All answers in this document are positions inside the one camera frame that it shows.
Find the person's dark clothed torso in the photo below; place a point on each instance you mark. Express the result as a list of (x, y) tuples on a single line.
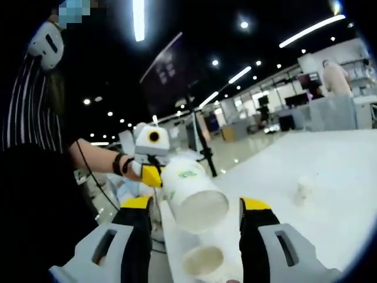
[(29, 191)]

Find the grey partition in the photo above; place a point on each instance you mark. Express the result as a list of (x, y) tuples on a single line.
[(332, 113)]

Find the white paper cup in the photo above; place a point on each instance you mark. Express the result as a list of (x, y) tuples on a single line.
[(304, 188), (191, 188)]

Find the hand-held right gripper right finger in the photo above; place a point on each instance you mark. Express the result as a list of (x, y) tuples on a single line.
[(265, 253)]

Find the small white cup lid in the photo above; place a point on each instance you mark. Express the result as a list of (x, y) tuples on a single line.
[(203, 261)]

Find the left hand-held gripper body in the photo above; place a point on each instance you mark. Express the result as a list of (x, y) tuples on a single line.
[(151, 147)]

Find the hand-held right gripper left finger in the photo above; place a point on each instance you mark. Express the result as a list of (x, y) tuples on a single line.
[(117, 253)]

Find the black light stand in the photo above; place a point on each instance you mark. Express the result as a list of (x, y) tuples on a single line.
[(203, 141)]

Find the person's left hand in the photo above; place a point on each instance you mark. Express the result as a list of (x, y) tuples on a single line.
[(129, 175)]

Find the white worn device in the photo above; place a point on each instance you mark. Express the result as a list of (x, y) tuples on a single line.
[(44, 56)]

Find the group of round ceiling spotlights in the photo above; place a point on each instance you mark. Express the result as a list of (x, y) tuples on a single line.
[(244, 24)]

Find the long ceiling strip light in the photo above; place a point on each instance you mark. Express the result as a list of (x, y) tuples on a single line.
[(138, 20), (312, 31)]

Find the black wristband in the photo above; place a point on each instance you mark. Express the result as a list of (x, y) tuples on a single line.
[(119, 164)]

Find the dark translucent panel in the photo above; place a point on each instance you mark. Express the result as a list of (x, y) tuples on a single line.
[(168, 73)]

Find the white table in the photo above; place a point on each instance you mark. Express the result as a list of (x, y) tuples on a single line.
[(324, 191)]

